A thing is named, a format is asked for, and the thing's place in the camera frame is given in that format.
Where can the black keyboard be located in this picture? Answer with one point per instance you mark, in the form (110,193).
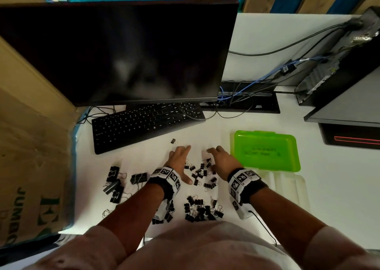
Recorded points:
(142,125)

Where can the black desktop computer case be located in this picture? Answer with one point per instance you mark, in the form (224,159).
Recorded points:
(341,59)

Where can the person's right fingers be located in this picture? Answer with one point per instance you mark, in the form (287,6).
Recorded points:
(216,151)

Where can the single small black clip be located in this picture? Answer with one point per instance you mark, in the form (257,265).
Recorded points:
(173,141)

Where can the right wrist camera with markers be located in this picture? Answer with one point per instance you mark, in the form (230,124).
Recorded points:
(242,183)

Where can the left wrist camera with markers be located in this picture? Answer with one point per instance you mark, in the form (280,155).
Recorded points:
(169,177)

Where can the clear plastic case base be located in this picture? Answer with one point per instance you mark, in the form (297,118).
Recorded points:
(292,189)

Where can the green plastic case lid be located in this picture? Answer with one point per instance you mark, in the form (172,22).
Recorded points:
(264,151)

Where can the large black binder clip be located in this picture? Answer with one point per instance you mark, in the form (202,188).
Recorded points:
(139,178)
(111,187)
(117,196)
(113,173)

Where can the person's pink shirt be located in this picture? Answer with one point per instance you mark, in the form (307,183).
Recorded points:
(193,249)

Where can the person's left thumb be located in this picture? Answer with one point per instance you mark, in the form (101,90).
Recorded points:
(186,179)

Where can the person's right hand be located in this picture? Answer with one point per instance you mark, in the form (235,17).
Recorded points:
(225,163)

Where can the person's right forearm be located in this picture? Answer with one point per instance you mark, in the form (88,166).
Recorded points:
(285,219)

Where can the person's left forearm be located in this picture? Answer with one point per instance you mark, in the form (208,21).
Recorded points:
(133,216)

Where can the black device with red stripe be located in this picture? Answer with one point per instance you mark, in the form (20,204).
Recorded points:
(350,109)

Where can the wrist camera with markers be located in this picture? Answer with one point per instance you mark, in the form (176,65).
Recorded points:
(242,183)
(169,177)

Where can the brown cardboard box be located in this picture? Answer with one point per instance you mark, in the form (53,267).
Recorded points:
(29,160)

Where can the pile of small black binder clips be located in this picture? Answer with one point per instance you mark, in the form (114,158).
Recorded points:
(202,210)
(199,174)
(168,216)

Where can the black computer monitor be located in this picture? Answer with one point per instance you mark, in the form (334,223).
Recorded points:
(118,53)

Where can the person's left hand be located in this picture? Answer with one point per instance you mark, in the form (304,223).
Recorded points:
(178,160)

